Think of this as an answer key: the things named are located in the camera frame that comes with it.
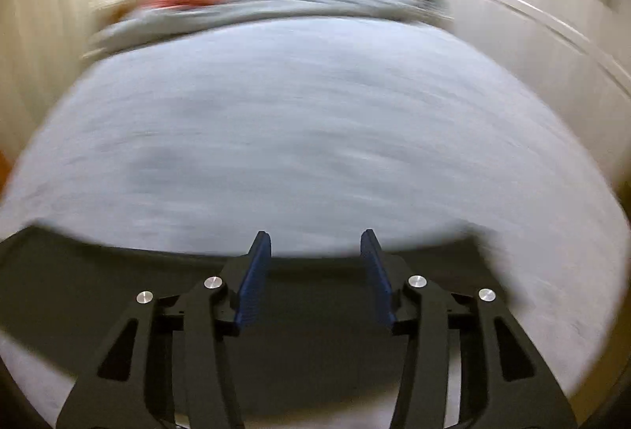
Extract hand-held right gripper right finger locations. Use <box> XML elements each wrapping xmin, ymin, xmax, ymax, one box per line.
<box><xmin>360</xmin><ymin>228</ymin><xmax>577</xmax><ymax>429</ymax></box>

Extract white wardrobe doors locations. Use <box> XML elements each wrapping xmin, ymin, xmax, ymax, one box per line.
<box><xmin>411</xmin><ymin>0</ymin><xmax>631</xmax><ymax>198</ymax></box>

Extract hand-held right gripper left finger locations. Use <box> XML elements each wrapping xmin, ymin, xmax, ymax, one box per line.
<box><xmin>56</xmin><ymin>231</ymin><xmax>273</xmax><ymax>429</ymax></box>

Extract butterfly print bedspread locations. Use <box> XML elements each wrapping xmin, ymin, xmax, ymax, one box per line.
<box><xmin>0</xmin><ymin>17</ymin><xmax>631</xmax><ymax>429</ymax></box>

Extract black pants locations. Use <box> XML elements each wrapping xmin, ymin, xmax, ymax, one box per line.
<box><xmin>0</xmin><ymin>223</ymin><xmax>516</xmax><ymax>429</ymax></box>

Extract white and orange curtain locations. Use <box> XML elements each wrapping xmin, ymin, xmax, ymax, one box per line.
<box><xmin>0</xmin><ymin>0</ymin><xmax>102</xmax><ymax>168</ymax></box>

